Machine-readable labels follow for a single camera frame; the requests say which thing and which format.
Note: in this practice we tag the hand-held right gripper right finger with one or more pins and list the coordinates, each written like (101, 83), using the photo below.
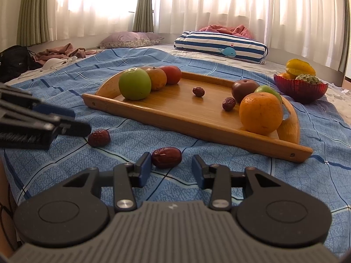
(198, 171)

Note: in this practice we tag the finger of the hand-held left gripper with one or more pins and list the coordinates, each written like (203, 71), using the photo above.
(76, 128)
(54, 111)

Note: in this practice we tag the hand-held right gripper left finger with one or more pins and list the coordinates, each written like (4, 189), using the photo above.
(144, 169)

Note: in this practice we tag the dried red date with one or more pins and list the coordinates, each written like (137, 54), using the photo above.
(98, 138)
(229, 104)
(198, 91)
(167, 157)

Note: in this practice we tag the wooden serving tray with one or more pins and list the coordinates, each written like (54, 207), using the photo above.
(192, 112)

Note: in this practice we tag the large green apple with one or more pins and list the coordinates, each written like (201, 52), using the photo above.
(134, 85)

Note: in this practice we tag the bright orange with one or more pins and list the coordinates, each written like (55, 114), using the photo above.
(260, 113)

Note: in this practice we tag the dull brownish orange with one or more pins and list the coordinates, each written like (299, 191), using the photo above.
(158, 79)

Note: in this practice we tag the dark red apple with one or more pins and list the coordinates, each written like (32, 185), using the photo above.
(242, 90)

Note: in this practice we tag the small green apple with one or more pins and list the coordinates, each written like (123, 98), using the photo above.
(268, 89)

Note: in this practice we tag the white garment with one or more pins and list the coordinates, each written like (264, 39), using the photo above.
(54, 63)

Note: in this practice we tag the blue checked blanket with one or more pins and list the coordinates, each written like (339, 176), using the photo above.
(246, 175)

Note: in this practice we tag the pink crumpled clothes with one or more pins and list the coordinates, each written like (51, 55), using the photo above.
(60, 52)

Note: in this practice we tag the black bag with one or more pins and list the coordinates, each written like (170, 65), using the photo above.
(13, 63)

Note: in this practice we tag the green curtain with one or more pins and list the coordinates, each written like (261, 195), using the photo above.
(35, 11)
(342, 57)
(142, 8)

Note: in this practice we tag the purple floral pillow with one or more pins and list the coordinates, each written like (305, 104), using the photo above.
(129, 39)

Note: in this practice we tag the white sheer curtain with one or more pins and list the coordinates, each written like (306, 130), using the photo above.
(96, 5)
(246, 5)

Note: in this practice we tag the blue white striped pillow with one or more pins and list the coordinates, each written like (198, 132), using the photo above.
(208, 45)

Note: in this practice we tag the red glass bowl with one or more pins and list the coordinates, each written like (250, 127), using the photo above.
(299, 90)

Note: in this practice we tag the small orange fruit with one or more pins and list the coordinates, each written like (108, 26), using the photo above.
(286, 76)

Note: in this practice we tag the pink crumpled blanket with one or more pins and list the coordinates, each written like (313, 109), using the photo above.
(219, 29)

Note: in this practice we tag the green custard apple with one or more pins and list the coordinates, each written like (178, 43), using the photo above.
(308, 79)

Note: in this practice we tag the yellow starfruit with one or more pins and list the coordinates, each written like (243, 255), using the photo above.
(300, 67)

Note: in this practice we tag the white wardrobe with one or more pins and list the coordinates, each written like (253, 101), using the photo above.
(348, 33)

